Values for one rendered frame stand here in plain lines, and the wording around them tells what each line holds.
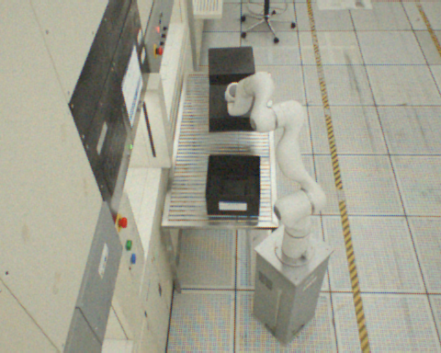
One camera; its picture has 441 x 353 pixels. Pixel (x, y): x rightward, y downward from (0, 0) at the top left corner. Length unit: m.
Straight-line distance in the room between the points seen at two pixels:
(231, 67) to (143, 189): 0.97
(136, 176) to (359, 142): 2.08
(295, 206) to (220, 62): 1.29
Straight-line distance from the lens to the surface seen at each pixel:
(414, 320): 3.14
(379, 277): 3.21
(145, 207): 2.35
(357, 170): 3.73
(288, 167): 1.92
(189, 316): 2.98
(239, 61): 2.95
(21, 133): 1.01
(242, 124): 2.51
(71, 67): 1.28
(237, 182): 2.54
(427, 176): 3.85
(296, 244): 2.17
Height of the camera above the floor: 2.71
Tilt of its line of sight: 49 degrees down
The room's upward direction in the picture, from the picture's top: 3 degrees counter-clockwise
